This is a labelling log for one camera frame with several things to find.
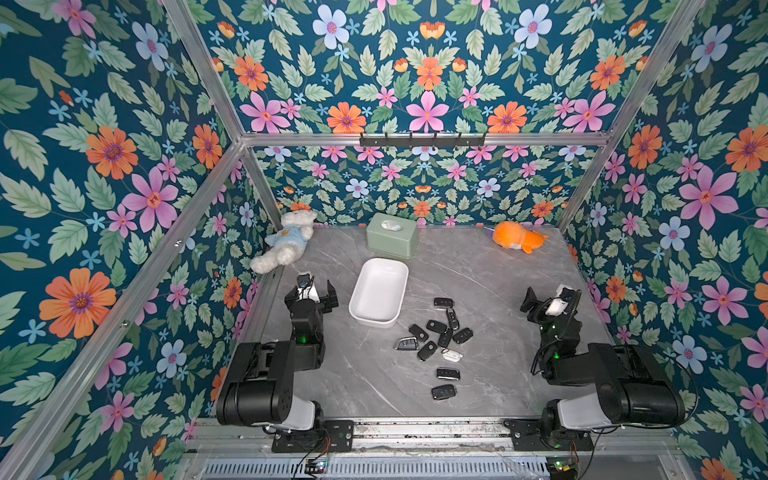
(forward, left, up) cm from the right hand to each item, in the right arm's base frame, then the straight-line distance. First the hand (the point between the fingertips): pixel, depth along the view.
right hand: (547, 291), depth 87 cm
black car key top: (+1, +30, -9) cm, 32 cm away
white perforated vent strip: (-42, +19, -13) cm, 48 cm away
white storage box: (+6, +52, -12) cm, 54 cm away
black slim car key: (-4, +28, -10) cm, 30 cm away
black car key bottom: (-26, +31, -11) cm, 42 cm away
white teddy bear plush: (+20, +86, -2) cm, 88 cm away
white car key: (-16, +28, -11) cm, 34 cm away
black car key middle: (-7, +33, -10) cm, 35 cm away
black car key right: (-10, +24, -11) cm, 28 cm away
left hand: (+1, +70, +1) cm, 70 cm away
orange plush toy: (+27, +4, -4) cm, 28 cm away
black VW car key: (-15, +36, -12) cm, 41 cm away
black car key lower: (-21, +29, -11) cm, 38 cm away
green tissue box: (+25, +48, -3) cm, 55 cm away
